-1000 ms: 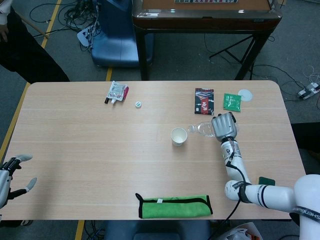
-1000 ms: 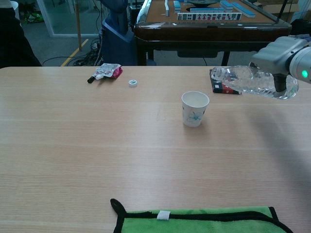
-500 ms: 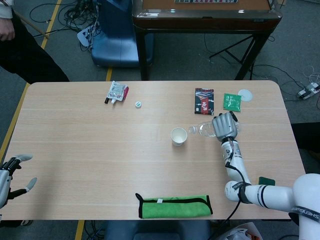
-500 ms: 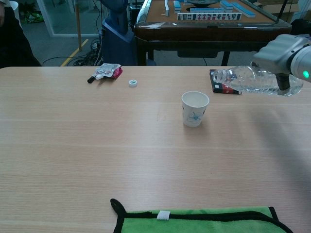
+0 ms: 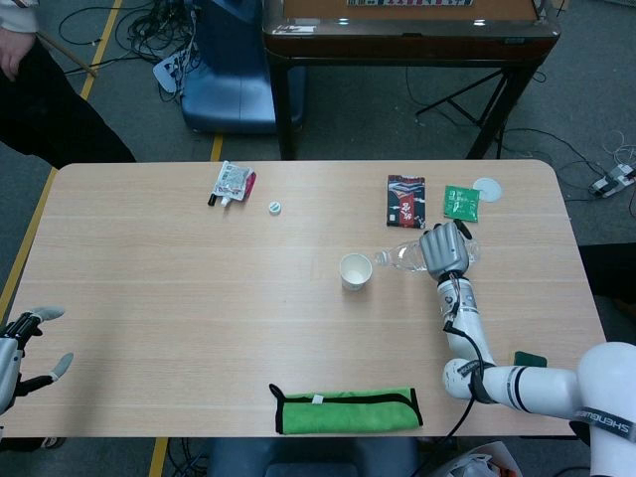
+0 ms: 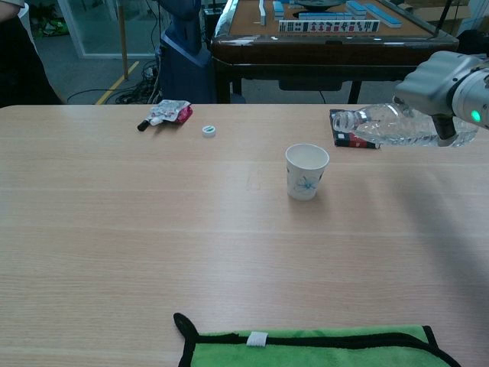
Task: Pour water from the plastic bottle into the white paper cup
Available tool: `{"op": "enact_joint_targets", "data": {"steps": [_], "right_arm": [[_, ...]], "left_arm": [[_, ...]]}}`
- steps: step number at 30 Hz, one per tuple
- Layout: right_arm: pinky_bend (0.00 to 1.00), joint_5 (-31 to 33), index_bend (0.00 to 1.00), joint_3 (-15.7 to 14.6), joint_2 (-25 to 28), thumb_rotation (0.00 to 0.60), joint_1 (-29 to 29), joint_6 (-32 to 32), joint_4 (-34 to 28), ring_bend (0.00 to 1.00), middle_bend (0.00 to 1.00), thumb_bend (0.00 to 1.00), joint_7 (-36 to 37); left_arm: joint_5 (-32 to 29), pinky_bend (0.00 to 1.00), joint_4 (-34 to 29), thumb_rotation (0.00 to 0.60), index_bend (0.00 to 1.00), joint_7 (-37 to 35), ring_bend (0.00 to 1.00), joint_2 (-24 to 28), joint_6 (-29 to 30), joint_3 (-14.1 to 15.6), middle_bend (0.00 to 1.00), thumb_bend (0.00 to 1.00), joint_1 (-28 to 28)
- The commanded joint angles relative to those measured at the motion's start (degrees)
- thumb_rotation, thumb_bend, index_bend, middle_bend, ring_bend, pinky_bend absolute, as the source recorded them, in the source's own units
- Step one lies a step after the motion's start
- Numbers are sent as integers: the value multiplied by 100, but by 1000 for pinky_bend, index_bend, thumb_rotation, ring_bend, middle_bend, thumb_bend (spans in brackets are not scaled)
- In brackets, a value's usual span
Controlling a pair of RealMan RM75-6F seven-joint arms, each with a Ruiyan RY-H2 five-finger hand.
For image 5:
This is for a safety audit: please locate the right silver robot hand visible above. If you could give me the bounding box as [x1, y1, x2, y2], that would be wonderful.
[419, 218, 474, 279]

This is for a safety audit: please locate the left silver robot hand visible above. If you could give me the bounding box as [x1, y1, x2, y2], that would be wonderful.
[0, 305, 75, 413]

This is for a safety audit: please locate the transparent plastic bottle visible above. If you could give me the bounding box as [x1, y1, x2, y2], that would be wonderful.
[373, 238, 483, 273]

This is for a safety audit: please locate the white paper cup blue flower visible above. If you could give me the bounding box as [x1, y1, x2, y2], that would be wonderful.
[339, 252, 374, 292]

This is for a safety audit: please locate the green sachet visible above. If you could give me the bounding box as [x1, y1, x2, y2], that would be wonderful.
[443, 184, 482, 225]

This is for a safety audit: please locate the black red snack packet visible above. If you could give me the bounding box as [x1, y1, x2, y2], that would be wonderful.
[386, 174, 427, 231]

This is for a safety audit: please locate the white round lid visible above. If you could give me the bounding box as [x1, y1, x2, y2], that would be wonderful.
[472, 177, 504, 204]

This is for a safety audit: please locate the green sponge pad with hole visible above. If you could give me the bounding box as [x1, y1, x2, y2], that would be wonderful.
[514, 350, 549, 370]

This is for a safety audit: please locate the grey floor power strip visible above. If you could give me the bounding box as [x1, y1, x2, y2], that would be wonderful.
[589, 166, 636, 199]

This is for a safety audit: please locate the green cloth black trim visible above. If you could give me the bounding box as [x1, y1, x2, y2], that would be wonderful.
[268, 383, 425, 435]

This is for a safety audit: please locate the brown mahjong table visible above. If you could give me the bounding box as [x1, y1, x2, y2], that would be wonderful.
[261, 0, 557, 161]

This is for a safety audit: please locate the white plastic bag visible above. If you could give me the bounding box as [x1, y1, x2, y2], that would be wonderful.
[426, 439, 521, 477]

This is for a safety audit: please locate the silver white spout pouch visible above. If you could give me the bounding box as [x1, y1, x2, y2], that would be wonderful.
[213, 160, 252, 209]

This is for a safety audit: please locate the mahjong tile row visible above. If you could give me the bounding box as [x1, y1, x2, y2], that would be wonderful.
[346, 0, 473, 8]

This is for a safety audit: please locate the person in black trousers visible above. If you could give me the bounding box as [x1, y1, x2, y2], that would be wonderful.
[0, 0, 136, 168]

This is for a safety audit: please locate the wooden stick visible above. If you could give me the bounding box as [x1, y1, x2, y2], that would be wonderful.
[37, 30, 99, 78]

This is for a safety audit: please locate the white power strip with plugs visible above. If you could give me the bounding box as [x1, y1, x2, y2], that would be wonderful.
[152, 52, 193, 94]

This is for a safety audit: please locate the black floor cable bundle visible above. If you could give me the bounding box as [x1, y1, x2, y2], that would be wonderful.
[58, 0, 200, 64]

